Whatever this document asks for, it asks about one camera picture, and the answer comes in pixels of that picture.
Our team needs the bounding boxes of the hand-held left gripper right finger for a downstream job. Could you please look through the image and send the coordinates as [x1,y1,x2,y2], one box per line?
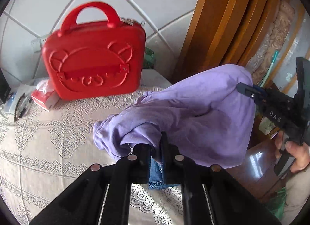
[160,132,282,225]

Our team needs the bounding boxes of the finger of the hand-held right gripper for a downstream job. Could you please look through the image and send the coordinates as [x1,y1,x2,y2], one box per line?
[236,82,269,105]

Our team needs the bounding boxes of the wooden wall frame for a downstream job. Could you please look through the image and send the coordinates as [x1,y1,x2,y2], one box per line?
[172,0,282,84]

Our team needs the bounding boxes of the brown braided bracelet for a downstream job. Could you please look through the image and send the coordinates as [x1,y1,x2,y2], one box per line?
[14,93,31,121]

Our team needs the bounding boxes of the person's right hand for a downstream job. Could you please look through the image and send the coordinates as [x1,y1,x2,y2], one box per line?
[274,132,310,174]

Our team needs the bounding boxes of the teal mop handle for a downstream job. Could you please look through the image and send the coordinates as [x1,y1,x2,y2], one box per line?
[260,51,280,87]

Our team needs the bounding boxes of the purple printed t-shirt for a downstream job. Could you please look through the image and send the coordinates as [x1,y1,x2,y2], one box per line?
[93,64,256,168]

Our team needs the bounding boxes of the white lace tablecloth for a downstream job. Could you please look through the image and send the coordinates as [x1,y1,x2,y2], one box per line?
[0,69,184,225]

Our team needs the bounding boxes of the red small suitcase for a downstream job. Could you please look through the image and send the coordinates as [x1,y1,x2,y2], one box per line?
[42,2,146,101]

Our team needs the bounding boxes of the red tissue pack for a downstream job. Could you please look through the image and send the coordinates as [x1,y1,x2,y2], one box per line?
[31,80,60,112]

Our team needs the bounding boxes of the beige floral fabric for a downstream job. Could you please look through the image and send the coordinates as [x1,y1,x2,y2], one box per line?
[246,0,296,87]

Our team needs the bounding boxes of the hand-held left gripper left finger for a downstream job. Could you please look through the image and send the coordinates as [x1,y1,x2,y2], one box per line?
[29,144,152,225]

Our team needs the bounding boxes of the green plastic bag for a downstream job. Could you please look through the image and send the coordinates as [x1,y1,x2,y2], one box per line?
[266,188,287,219]

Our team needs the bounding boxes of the glossy brown wooden chair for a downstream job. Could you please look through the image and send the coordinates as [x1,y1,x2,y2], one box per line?
[244,138,284,200]

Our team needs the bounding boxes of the black gift box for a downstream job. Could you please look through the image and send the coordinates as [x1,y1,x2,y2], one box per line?
[0,69,11,104]

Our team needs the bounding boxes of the person's beige trousers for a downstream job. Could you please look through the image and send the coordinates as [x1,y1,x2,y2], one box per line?
[282,170,310,219]

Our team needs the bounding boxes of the folded blue jeans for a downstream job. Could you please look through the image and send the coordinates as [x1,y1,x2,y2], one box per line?
[148,157,182,190]

